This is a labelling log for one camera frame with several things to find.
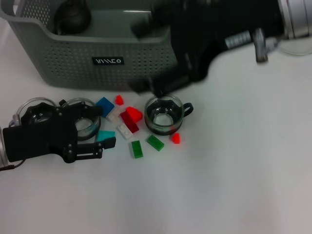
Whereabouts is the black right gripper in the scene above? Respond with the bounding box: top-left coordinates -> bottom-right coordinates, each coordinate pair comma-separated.
131,0 -> 286,83

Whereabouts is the blue toy brick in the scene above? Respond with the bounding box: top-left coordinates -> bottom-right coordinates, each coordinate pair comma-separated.
95,97 -> 115,118

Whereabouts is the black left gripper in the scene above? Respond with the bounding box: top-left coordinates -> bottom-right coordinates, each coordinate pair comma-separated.
2,103 -> 117,164

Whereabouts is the black round teapot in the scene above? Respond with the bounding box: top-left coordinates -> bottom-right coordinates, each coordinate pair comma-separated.
53,0 -> 92,35

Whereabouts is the grey perforated plastic storage bin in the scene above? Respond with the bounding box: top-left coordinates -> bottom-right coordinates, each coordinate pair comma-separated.
0,0 -> 186,92

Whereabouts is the cyan flat toy brick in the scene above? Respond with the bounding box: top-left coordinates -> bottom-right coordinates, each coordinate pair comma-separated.
94,130 -> 116,150

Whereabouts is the clear glass carafe black handle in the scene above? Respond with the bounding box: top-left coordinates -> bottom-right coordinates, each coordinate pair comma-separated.
277,36 -> 312,57

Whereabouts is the large bright red toy brick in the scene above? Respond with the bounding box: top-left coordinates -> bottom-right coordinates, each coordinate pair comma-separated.
125,106 -> 144,124

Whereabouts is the white toy brick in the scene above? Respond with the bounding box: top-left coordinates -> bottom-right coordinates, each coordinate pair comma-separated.
116,123 -> 134,139
107,106 -> 124,122

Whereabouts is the glass teacup with black base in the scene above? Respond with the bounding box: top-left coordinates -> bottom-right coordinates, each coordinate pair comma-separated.
144,94 -> 195,136
58,97 -> 102,142
9,97 -> 59,127

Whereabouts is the dark red toy brick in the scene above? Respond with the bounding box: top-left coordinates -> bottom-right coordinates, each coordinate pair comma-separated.
120,111 -> 140,134

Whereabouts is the right gripper cable with plug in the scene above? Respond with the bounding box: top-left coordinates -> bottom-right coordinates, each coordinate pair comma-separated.
225,27 -> 279,63

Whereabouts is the green toy brick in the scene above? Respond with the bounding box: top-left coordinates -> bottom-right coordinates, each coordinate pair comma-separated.
131,140 -> 144,159
146,134 -> 165,152

